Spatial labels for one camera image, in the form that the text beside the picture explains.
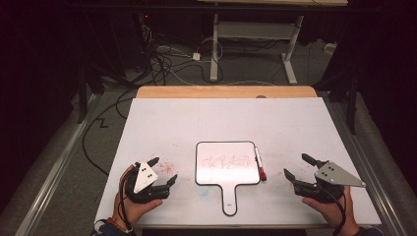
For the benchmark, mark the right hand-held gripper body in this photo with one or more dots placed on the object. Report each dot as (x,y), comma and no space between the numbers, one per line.
(334,175)

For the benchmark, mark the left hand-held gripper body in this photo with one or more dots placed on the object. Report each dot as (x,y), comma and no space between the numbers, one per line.
(144,178)

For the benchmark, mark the white marker with red cap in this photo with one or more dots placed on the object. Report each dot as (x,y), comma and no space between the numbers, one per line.
(259,160)

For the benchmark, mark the person's left hand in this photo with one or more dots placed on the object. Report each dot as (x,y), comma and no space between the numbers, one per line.
(137,211)

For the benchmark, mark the person's right hand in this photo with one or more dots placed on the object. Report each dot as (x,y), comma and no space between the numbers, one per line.
(327,213)

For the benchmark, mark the white table cover sheet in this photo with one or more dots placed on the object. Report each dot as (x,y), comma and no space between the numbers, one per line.
(196,121)

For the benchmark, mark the black metal stand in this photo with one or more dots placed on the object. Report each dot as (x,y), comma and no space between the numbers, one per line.
(82,98)
(352,108)

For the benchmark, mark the white power strip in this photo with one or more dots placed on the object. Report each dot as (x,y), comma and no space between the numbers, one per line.
(329,48)

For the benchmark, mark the white power adapter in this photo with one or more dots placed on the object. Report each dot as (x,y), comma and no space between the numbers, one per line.
(196,56)

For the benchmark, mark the aluminium floor rail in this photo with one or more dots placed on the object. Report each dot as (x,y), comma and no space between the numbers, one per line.
(367,157)
(55,167)

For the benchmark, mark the white metal desk frame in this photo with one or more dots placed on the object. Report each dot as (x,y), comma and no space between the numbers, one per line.
(214,49)

